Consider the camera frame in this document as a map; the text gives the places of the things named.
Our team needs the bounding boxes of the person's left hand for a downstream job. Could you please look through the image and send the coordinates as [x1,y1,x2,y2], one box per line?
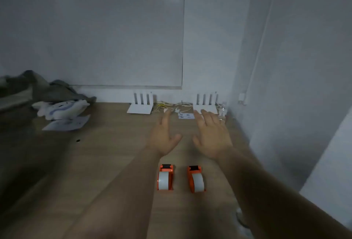
[146,109,183,157]

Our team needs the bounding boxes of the white blue plush toy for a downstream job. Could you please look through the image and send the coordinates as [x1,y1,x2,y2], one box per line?
[32,99,91,121]

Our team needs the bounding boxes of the white router with antennas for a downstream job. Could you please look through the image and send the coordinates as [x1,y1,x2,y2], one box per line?
[127,91,154,115]
[192,92,219,114]

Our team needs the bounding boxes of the tangle of yellow white cables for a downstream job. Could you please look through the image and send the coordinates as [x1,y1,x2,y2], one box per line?
[151,101,194,114]

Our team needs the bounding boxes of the large white wall board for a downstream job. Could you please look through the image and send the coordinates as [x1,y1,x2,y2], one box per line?
[0,0,185,90]

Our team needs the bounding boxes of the person's right forearm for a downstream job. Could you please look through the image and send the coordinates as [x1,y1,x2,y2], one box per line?
[217,148,352,239]

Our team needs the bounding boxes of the white paper sheet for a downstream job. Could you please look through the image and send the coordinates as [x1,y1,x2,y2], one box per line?
[42,114,91,131]

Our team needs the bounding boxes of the white cable conduit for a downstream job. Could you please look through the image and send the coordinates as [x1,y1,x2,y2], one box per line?
[243,0,284,105]

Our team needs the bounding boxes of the grey green cloth pile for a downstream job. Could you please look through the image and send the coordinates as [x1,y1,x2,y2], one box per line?
[0,70,97,113]

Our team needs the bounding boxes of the person's left forearm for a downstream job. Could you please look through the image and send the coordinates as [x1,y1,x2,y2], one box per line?
[62,146,165,239]

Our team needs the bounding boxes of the orange tape dispenser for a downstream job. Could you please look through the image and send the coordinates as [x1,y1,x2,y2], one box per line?
[188,165,206,194]
[157,164,174,191]

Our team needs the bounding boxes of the person's right hand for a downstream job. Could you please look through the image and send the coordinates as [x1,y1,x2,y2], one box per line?
[192,109,234,161]

